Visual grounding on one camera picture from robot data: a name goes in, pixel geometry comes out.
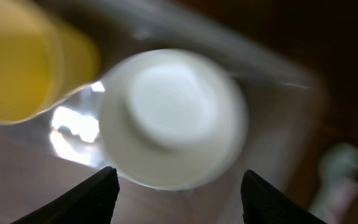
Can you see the white plastic bowl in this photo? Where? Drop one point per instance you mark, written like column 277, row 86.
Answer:
column 171, row 119

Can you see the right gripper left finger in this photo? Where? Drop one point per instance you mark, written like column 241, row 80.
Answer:
column 92, row 201

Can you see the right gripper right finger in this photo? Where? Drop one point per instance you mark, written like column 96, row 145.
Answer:
column 264, row 204

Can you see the clear plastic container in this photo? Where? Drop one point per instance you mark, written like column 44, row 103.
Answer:
column 276, row 92

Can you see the yellow plastic cup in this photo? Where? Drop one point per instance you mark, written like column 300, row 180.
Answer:
column 43, row 59

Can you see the mint green plastic spoon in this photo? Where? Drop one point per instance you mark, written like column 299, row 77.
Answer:
column 340, row 163

